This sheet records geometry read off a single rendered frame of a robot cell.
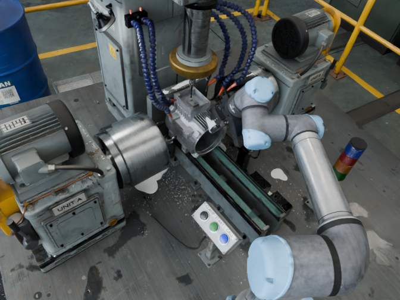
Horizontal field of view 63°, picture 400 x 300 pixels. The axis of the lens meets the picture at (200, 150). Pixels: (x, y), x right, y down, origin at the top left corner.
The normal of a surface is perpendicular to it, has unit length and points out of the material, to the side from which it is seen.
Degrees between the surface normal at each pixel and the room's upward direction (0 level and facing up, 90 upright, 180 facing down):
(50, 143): 61
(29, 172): 90
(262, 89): 30
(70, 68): 0
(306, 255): 6
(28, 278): 0
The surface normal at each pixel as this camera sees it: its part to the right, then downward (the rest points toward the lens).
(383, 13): -0.86, 0.33
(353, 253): 0.32, -0.54
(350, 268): 0.29, -0.23
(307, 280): 0.08, 0.11
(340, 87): 0.08, -0.65
